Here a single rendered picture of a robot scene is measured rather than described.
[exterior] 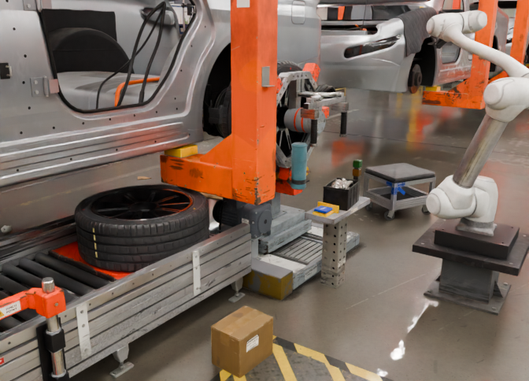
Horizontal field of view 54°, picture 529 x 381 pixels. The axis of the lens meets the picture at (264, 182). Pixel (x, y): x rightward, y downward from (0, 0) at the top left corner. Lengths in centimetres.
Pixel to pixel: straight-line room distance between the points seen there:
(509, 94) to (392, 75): 323
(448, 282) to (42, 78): 218
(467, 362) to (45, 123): 204
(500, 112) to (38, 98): 192
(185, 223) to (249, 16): 99
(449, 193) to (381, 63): 301
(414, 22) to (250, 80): 345
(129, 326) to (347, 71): 388
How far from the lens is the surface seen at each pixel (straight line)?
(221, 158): 264
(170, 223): 241
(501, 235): 287
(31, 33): 230
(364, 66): 544
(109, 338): 218
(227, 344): 218
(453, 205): 264
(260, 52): 242
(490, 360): 253
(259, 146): 247
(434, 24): 275
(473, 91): 635
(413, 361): 241
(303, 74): 304
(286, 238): 318
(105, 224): 245
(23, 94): 228
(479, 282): 289
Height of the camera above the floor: 134
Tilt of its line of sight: 16 degrees down
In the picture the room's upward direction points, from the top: straight up
